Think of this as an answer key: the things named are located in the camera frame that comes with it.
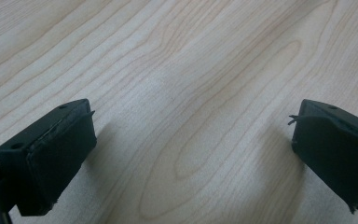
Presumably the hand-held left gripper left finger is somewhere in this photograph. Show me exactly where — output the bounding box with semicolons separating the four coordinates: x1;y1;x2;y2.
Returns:
0;98;98;217

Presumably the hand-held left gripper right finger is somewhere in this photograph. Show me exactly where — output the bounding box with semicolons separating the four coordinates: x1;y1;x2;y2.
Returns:
287;98;358;218

